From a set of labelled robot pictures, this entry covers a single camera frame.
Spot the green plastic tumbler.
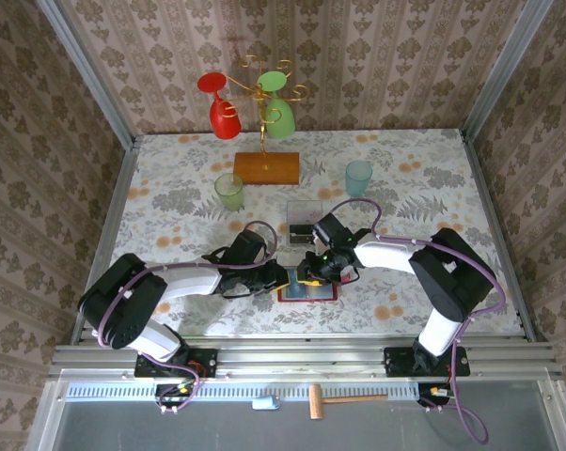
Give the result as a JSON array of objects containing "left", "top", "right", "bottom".
[{"left": 213, "top": 172, "right": 245, "bottom": 212}]

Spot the white VIP card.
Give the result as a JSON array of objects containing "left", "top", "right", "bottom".
[{"left": 287, "top": 201, "right": 323, "bottom": 225}]

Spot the green plastic goblet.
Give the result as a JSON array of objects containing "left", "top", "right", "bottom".
[{"left": 256, "top": 70, "right": 297, "bottom": 140}]

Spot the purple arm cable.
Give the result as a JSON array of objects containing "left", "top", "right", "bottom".
[
  {"left": 332, "top": 197, "right": 506, "bottom": 446},
  {"left": 97, "top": 220, "right": 279, "bottom": 415}
]

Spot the blue patterned card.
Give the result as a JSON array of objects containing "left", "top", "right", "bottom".
[{"left": 282, "top": 280, "right": 308, "bottom": 300}]

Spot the red plastic goblet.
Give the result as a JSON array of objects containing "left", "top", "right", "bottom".
[{"left": 197, "top": 72, "right": 244, "bottom": 141}]

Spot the black connector with wires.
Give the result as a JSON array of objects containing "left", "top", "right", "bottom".
[
  {"left": 153, "top": 382, "right": 204, "bottom": 415},
  {"left": 417, "top": 382, "right": 453, "bottom": 414}
]

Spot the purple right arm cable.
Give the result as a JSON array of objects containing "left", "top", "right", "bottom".
[{"left": 332, "top": 197, "right": 506, "bottom": 446}]

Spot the wooden mallet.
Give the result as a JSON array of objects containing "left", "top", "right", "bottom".
[{"left": 308, "top": 383, "right": 389, "bottom": 421}]

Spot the gold wire rack wooden base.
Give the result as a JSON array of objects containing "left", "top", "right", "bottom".
[{"left": 220, "top": 54, "right": 310, "bottom": 186}]

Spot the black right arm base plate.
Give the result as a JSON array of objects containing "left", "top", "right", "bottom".
[{"left": 384, "top": 346, "right": 471, "bottom": 379}]

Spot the white slotted cable duct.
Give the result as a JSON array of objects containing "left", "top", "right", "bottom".
[{"left": 66, "top": 382, "right": 428, "bottom": 403}]

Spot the black VIP card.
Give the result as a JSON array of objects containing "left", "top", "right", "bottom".
[{"left": 290, "top": 224, "right": 316, "bottom": 246}]

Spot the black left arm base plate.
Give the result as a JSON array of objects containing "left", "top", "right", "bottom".
[{"left": 134, "top": 348, "right": 218, "bottom": 379}]

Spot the teal plastic tumbler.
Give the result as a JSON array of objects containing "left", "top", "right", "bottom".
[{"left": 344, "top": 160, "right": 374, "bottom": 198}]

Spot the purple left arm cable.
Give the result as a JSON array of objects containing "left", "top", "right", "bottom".
[{"left": 97, "top": 220, "right": 279, "bottom": 415}]

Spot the aluminium extrusion frame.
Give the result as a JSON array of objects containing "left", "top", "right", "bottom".
[{"left": 24, "top": 0, "right": 566, "bottom": 451}]

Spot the red card holder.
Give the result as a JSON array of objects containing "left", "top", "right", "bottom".
[{"left": 276, "top": 265, "right": 359, "bottom": 304}]

